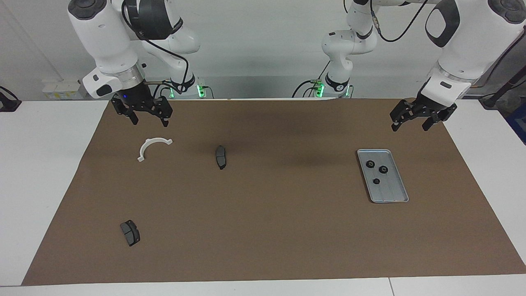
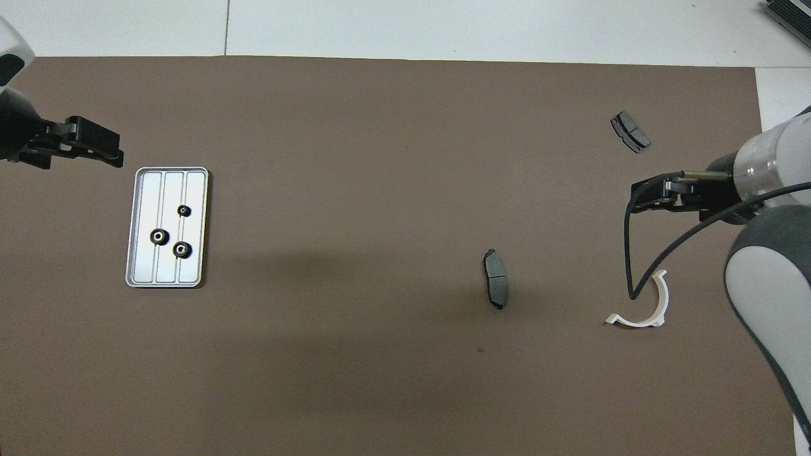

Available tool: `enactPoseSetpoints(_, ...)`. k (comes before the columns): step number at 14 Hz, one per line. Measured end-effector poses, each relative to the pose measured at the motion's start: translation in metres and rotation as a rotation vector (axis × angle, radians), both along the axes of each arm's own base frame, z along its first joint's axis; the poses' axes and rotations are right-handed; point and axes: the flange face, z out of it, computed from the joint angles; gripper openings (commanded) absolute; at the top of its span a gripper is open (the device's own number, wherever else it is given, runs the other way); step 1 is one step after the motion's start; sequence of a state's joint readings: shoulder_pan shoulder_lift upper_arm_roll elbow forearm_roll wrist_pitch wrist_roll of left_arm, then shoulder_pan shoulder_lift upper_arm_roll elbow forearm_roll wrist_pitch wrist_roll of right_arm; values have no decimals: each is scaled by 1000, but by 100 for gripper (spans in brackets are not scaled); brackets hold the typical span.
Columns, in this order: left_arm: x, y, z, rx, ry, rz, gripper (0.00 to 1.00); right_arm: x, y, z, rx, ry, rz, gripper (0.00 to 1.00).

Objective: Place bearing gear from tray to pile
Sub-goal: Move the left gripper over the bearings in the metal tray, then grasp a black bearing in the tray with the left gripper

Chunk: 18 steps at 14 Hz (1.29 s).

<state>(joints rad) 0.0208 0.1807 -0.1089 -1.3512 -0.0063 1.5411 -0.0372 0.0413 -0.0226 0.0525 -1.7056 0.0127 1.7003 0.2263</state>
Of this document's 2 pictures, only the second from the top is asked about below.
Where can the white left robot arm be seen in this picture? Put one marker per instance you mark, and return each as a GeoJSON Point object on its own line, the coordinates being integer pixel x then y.
{"type": "Point", "coordinates": [16, 44]}

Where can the small black bearing gear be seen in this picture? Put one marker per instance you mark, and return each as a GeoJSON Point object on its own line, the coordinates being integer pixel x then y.
{"type": "Point", "coordinates": [184, 210]}

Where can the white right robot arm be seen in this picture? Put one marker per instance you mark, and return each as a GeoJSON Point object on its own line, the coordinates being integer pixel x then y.
{"type": "Point", "coordinates": [766, 278]}

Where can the white curved plastic bracket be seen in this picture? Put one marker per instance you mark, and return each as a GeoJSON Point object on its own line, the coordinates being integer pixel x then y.
{"type": "Point", "coordinates": [637, 322]}

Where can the short grey brake pad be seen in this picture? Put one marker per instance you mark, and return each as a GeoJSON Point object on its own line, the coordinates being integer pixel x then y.
{"type": "Point", "coordinates": [630, 131]}

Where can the black ribbed device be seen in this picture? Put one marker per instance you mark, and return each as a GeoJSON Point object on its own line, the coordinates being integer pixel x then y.
{"type": "Point", "coordinates": [795, 16]}

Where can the small black round part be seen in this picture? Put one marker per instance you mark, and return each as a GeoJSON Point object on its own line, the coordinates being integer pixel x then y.
{"type": "Point", "coordinates": [182, 249]}
{"type": "Point", "coordinates": [159, 236]}

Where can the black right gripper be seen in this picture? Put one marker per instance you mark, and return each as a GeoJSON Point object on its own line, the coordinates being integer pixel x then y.
{"type": "Point", "coordinates": [709, 193]}

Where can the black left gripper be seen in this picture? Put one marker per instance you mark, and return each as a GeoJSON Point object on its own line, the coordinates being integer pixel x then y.
{"type": "Point", "coordinates": [19, 126]}

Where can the silver metal tray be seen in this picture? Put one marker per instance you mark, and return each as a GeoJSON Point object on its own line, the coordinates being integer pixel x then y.
{"type": "Point", "coordinates": [142, 209]}

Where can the long grey brake pad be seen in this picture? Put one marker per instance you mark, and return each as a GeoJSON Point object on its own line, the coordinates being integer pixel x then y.
{"type": "Point", "coordinates": [496, 278]}

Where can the brown table mat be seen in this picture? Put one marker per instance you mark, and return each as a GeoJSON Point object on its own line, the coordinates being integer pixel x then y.
{"type": "Point", "coordinates": [380, 158]}

